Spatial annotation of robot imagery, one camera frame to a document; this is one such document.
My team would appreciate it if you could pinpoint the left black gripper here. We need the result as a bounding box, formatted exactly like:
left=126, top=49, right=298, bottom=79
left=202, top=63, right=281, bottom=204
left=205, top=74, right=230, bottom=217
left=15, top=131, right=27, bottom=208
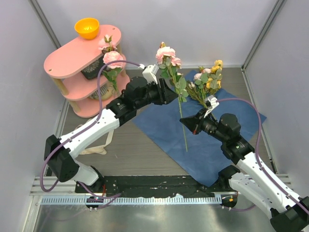
left=135, top=79, right=178, bottom=110

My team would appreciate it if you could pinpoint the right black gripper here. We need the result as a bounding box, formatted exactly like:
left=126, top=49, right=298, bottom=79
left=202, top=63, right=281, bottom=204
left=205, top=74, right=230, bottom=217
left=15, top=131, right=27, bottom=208
left=180, top=107, right=228, bottom=143

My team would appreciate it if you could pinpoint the pink rose stem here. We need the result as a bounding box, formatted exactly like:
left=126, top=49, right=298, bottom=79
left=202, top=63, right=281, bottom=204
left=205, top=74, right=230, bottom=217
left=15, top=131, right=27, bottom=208
left=154, top=41, right=190, bottom=153
left=98, top=34, right=125, bottom=90

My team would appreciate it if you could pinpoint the blue wrapping paper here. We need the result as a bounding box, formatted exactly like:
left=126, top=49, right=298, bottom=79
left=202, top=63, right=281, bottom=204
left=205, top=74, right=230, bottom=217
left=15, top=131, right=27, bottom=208
left=133, top=68, right=258, bottom=186

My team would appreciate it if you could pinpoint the beige printed ribbon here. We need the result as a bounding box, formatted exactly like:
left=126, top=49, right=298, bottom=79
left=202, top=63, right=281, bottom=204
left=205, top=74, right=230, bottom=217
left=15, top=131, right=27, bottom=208
left=79, top=130, right=114, bottom=155

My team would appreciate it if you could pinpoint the flower bouquet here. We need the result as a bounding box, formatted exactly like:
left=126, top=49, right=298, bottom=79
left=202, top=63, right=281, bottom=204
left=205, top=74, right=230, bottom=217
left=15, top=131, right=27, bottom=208
left=186, top=59, right=223, bottom=108

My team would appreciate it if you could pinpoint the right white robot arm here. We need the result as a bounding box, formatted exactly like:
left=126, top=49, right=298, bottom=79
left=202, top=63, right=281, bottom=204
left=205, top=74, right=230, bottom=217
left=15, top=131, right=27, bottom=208
left=180, top=110, right=309, bottom=232

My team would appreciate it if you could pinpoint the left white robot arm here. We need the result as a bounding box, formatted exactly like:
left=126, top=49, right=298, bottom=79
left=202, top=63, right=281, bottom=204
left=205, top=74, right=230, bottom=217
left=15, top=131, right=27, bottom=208
left=44, top=77, right=178, bottom=193

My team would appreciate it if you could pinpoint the clear glass vase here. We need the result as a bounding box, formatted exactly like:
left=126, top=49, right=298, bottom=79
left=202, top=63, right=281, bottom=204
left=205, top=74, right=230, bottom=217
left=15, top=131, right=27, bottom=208
left=112, top=89, right=121, bottom=99

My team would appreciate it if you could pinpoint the pink three-tier shelf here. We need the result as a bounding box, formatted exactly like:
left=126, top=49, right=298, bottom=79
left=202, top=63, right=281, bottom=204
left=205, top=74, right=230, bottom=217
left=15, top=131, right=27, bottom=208
left=44, top=25, right=121, bottom=118

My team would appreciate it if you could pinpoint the orange plastic bowl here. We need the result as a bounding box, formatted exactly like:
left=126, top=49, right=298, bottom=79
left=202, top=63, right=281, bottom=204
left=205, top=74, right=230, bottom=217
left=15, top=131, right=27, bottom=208
left=74, top=17, right=100, bottom=40

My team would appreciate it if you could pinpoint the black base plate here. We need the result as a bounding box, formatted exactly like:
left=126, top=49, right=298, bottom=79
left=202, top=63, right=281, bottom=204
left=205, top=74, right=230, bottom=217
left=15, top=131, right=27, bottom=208
left=74, top=174, right=239, bottom=199

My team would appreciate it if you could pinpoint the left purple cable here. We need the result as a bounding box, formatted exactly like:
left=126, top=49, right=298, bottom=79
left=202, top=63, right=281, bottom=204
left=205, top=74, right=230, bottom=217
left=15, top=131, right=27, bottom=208
left=40, top=60, right=145, bottom=210

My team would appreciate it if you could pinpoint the slotted cable duct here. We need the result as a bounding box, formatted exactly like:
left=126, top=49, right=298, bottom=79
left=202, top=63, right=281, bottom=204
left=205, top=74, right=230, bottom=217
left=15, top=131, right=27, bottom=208
left=41, top=195, right=222, bottom=205

